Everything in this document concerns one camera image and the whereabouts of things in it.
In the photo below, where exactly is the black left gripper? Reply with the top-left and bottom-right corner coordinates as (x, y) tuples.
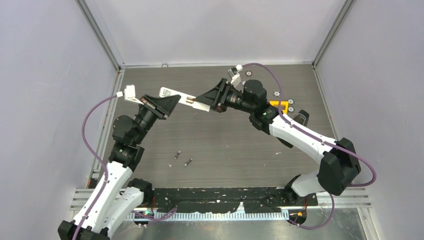
(133, 94), (180, 145)

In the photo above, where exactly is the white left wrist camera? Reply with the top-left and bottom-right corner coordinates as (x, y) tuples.
(115, 84), (144, 105)

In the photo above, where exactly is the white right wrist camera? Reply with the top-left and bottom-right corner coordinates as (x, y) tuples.
(227, 64), (243, 87)

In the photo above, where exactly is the white remote control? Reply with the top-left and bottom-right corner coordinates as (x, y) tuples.
(159, 87), (211, 112)

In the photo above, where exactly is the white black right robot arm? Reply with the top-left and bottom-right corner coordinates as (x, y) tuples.
(195, 78), (361, 205)

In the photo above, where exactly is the yellow triangular plastic frame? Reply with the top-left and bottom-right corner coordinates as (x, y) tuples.
(268, 100), (289, 114)

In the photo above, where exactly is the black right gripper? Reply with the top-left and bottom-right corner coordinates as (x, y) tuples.
(195, 79), (255, 115)

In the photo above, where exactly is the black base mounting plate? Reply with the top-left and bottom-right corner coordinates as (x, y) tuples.
(143, 186), (318, 214)

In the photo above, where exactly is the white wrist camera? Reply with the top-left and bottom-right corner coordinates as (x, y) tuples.
(227, 64), (243, 87)
(115, 84), (144, 105)

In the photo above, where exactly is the black yellow metronome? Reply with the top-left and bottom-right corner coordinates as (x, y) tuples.
(293, 109), (310, 127)

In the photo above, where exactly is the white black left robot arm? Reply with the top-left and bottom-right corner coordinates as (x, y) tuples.
(57, 94), (181, 240)

